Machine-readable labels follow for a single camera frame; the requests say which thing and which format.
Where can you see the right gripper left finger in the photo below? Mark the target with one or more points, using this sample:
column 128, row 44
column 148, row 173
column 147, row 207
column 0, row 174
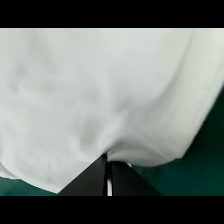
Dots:
column 90, row 181

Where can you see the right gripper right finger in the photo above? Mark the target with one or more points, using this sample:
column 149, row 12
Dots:
column 131, row 181

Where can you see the white T-shirt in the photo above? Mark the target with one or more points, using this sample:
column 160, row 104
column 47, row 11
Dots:
column 100, row 93

